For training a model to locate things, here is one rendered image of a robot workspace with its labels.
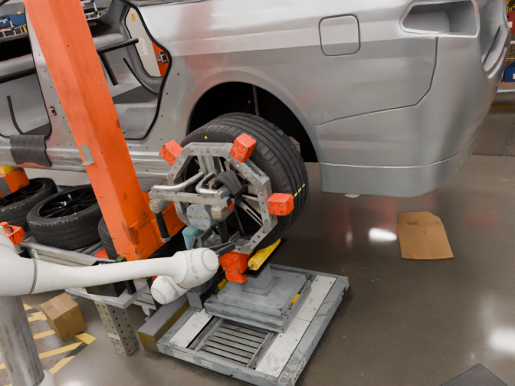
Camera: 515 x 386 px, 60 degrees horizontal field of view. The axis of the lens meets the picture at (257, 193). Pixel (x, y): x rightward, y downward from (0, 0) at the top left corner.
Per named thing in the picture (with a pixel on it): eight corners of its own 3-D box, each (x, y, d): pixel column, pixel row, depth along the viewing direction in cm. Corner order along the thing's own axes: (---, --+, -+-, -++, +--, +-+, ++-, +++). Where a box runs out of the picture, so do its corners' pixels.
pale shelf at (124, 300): (148, 288, 230) (146, 283, 229) (125, 309, 218) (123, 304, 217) (92, 274, 252) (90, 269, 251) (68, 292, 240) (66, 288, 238)
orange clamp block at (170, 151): (187, 151, 212) (173, 139, 213) (176, 158, 206) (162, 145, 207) (181, 161, 217) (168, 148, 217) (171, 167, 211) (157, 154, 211)
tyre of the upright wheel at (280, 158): (181, 122, 238) (221, 229, 261) (152, 138, 220) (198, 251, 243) (288, 100, 201) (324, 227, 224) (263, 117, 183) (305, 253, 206)
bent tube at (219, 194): (246, 178, 192) (241, 156, 188) (221, 200, 178) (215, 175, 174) (212, 176, 201) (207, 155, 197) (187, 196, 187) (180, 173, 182)
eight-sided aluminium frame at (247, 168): (283, 252, 209) (264, 142, 186) (277, 260, 205) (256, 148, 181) (192, 237, 237) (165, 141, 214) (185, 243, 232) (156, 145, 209)
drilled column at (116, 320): (139, 344, 256) (116, 285, 238) (127, 357, 248) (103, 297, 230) (127, 340, 261) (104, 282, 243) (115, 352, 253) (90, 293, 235)
